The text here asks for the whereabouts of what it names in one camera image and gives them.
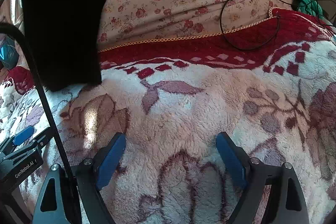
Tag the green cloth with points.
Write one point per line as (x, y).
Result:
(302, 2)

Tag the blue bag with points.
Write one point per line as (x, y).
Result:
(6, 52)

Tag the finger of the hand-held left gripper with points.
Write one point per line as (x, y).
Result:
(39, 138)
(23, 134)

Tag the black pants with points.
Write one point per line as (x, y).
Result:
(65, 16)

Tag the red and white plush blanket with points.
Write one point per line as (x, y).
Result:
(183, 108)

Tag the beige curtain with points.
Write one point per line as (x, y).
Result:
(15, 11)

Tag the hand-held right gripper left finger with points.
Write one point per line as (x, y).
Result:
(112, 161)

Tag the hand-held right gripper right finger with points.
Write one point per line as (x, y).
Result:
(231, 158)

